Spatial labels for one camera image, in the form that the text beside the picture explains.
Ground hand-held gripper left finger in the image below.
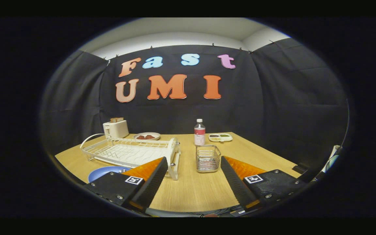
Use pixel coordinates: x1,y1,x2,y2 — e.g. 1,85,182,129
84,157,168,212

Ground white toaster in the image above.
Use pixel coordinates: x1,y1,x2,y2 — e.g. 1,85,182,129
103,120,130,139

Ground blue plate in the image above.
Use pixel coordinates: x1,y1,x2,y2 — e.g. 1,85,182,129
88,166,132,183

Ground metal wire basket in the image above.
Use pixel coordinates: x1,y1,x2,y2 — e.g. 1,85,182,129
196,145,222,173

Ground white wire dish rack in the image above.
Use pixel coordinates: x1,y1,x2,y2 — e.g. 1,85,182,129
80,133,181,180

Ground black table clamp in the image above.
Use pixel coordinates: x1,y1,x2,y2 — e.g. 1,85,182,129
292,163,309,174

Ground clear bottle with red label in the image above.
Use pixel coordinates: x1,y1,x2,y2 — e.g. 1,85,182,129
194,118,206,146

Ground white divided condiment tray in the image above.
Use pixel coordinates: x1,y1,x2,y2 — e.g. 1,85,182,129
208,133,233,143

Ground beige oval dish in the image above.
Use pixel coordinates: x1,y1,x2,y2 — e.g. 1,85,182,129
133,132,161,141

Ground black backdrop cloth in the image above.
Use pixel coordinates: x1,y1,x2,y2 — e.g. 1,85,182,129
39,38,350,167

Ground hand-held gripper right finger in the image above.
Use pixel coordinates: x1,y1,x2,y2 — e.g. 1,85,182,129
221,156,307,211

